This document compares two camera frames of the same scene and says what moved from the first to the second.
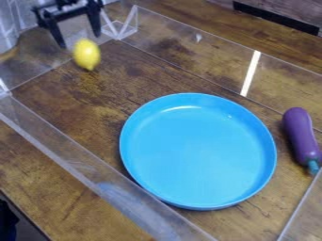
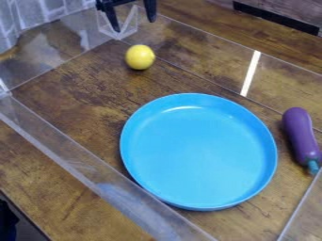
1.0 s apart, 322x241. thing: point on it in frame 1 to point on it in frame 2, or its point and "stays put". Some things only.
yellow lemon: (87, 54) to (139, 56)
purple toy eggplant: (301, 134) stays put
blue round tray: (199, 150) stays put
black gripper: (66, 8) to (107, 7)
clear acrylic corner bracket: (118, 29) stays put
